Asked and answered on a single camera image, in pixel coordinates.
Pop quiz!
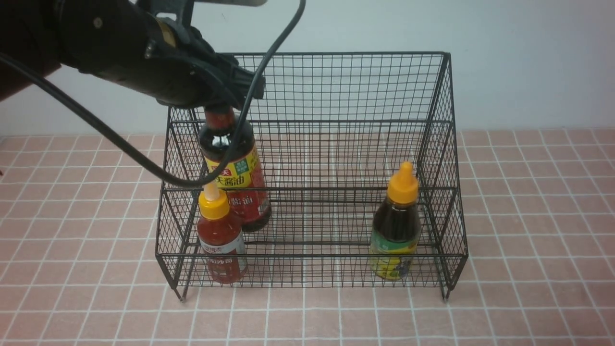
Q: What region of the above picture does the small red chili sauce bottle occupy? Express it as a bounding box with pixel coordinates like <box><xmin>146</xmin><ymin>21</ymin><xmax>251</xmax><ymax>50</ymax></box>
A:
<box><xmin>197</xmin><ymin>182</ymin><xmax>247</xmax><ymax>284</ymax></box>

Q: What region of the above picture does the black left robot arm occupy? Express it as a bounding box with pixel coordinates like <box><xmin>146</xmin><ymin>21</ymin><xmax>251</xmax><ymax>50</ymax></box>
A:
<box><xmin>0</xmin><ymin>0</ymin><xmax>265</xmax><ymax>110</ymax></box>

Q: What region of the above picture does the dark green-label sauce bottle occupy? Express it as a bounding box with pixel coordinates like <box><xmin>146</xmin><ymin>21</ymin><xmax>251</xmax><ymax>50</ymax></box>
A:
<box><xmin>369</xmin><ymin>161</ymin><xmax>422</xmax><ymax>281</ymax></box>

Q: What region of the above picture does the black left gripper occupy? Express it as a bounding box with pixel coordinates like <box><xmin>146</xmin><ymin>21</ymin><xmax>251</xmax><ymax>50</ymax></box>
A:
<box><xmin>144</xmin><ymin>18</ymin><xmax>266</xmax><ymax>110</ymax></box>

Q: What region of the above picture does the black left camera cable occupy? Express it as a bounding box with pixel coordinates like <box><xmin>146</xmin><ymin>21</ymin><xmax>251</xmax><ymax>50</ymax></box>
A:
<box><xmin>0</xmin><ymin>0</ymin><xmax>307</xmax><ymax>189</ymax></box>

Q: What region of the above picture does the tall soy sauce bottle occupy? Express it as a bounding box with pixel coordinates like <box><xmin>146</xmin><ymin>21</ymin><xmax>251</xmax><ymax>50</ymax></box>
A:
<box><xmin>198</xmin><ymin>105</ymin><xmax>271</xmax><ymax>232</ymax></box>

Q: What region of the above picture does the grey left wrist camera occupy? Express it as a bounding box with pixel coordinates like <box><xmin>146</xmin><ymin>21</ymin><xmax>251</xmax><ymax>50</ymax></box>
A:
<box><xmin>137</xmin><ymin>0</ymin><xmax>269</xmax><ymax>27</ymax></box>

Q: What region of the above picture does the black wire mesh shelf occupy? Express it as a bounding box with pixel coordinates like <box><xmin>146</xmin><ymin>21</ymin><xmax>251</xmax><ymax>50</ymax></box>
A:
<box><xmin>155</xmin><ymin>51</ymin><xmax>468</xmax><ymax>302</ymax></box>

